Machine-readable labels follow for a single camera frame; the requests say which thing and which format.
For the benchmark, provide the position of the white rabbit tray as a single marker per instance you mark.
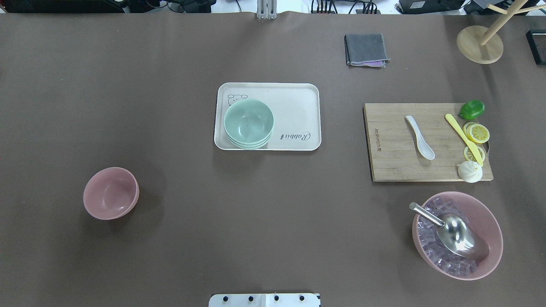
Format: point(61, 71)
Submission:
point(296, 107)

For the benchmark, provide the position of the small pink bowl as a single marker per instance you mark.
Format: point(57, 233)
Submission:
point(111, 193)

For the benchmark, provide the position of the metal scoop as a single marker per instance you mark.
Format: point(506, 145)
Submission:
point(455, 235)

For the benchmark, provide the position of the grey folded cloth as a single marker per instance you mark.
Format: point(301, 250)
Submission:
point(365, 50)

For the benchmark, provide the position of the top green bowl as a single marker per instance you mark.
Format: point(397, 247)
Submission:
point(249, 120)

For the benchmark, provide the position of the large pink bowl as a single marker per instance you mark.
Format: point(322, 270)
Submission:
point(480, 219)

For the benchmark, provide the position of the wooden cup stand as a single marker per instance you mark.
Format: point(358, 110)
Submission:
point(482, 45)

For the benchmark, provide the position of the black tablet device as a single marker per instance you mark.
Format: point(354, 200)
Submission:
point(537, 42)

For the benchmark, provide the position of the white ceramic spoon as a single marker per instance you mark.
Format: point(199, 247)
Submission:
point(424, 149)

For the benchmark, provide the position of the bamboo cutting board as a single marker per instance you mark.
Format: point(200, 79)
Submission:
point(393, 152)

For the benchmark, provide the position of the green lime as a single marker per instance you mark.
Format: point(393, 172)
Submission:
point(472, 109)

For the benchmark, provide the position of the yellow plastic knife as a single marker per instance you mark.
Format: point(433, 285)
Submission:
point(472, 146)

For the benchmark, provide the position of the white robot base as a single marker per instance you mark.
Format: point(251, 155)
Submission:
point(265, 300)

